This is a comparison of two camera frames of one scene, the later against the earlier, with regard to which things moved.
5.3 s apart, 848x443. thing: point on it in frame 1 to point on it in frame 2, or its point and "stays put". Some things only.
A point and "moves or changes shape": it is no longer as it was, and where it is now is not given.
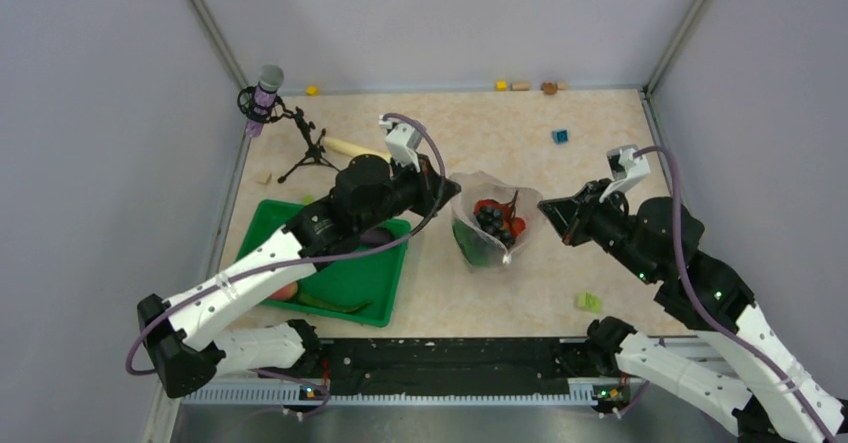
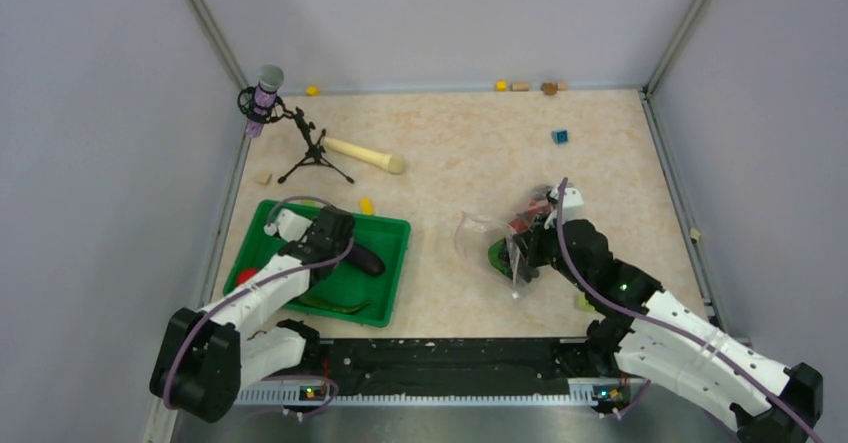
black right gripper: (570, 215) to (532, 248)
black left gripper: (434, 189) to (345, 243)
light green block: (588, 301) stays put
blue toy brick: (560, 136) stays put
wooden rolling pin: (353, 149) stays put
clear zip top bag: (491, 221) moves or changes shape
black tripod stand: (315, 153) stays put
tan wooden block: (262, 176) stays put
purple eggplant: (376, 236) to (366, 259)
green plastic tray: (374, 275) stays put
